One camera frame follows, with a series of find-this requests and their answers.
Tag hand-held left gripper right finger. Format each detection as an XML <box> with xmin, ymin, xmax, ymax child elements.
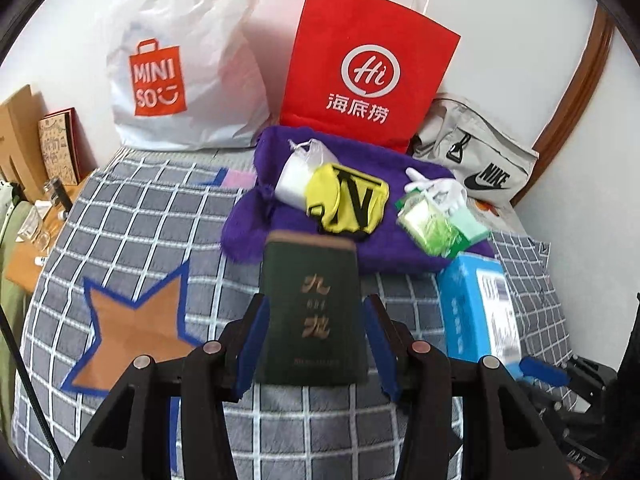
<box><xmin>362</xmin><ymin>294</ymin><xmax>576</xmax><ymax>480</ymax></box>

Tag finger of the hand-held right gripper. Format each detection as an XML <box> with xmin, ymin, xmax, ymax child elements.
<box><xmin>567</xmin><ymin>354</ymin><xmax>621</xmax><ymax>401</ymax></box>
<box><xmin>517</xmin><ymin>355</ymin><xmax>571</xmax><ymax>391</ymax></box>

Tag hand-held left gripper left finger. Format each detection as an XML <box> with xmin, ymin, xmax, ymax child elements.
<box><xmin>59</xmin><ymin>292</ymin><xmax>268</xmax><ymax>480</ymax></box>

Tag dark green tin box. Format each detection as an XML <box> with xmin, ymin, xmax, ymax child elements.
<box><xmin>252</xmin><ymin>230</ymin><xmax>370</xmax><ymax>386</ymax></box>

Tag green tissue packet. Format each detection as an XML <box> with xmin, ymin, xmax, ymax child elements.
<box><xmin>395</xmin><ymin>192</ymin><xmax>473</xmax><ymax>261</ymax></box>

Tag white foam block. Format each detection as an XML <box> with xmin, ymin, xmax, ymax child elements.
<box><xmin>275</xmin><ymin>152</ymin><xmax>313</xmax><ymax>208</ymax></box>

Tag yellow and black pouch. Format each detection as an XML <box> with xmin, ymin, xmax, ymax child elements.
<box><xmin>305</xmin><ymin>162</ymin><xmax>391</xmax><ymax>238</ymax></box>

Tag blue cardboard box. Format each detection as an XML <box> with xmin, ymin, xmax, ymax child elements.
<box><xmin>437</xmin><ymin>252</ymin><xmax>526</xmax><ymax>366</ymax></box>

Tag purple fleece towel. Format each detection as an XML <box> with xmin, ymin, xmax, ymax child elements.
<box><xmin>220</xmin><ymin>125</ymin><xmax>496</xmax><ymax>276</ymax></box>

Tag mint green packet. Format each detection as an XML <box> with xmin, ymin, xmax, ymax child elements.
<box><xmin>450</xmin><ymin>205</ymin><xmax>491</xmax><ymax>246</ymax></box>

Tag checkered star blanket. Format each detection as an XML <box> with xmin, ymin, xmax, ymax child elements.
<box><xmin>12</xmin><ymin>147</ymin><xmax>571</xmax><ymax>480</ymax></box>

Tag white glove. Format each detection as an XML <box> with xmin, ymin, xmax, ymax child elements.
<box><xmin>404</xmin><ymin>167</ymin><xmax>468</xmax><ymax>216</ymax></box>

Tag grey waist bag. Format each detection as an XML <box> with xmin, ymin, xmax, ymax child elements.
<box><xmin>412</xmin><ymin>94</ymin><xmax>541</xmax><ymax>206</ymax></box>

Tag wooden side table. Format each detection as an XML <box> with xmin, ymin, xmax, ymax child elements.
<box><xmin>5</xmin><ymin>180</ymin><xmax>96</xmax><ymax>286</ymax></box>

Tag clear glass cup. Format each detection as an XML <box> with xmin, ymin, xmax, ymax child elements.
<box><xmin>17</xmin><ymin>210</ymin><xmax>51</xmax><ymax>247</ymax></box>

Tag green clothing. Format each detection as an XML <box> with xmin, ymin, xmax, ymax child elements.
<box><xmin>0</xmin><ymin>180</ymin><xmax>32</xmax><ymax>411</ymax></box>

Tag patterned brown book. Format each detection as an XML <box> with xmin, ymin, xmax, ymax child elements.
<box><xmin>37</xmin><ymin>107</ymin><xmax>82</xmax><ymax>186</ymax></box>

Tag white plastic shopping bag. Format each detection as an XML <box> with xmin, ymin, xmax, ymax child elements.
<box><xmin>107</xmin><ymin>0</ymin><xmax>273</xmax><ymax>152</ymax></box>

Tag red paper bag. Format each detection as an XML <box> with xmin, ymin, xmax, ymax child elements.
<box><xmin>279</xmin><ymin>0</ymin><xmax>462</xmax><ymax>157</ymax></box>

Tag brown cardboard box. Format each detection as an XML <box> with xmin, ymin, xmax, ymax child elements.
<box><xmin>0</xmin><ymin>84</ymin><xmax>48</xmax><ymax>191</ymax></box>

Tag black cable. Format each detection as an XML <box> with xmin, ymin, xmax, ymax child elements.
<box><xmin>0</xmin><ymin>305</ymin><xmax>66</xmax><ymax>466</ymax></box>

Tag wooden frame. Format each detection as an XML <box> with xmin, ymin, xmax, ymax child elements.
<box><xmin>510</xmin><ymin>2</ymin><xmax>616</xmax><ymax>206</ymax></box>

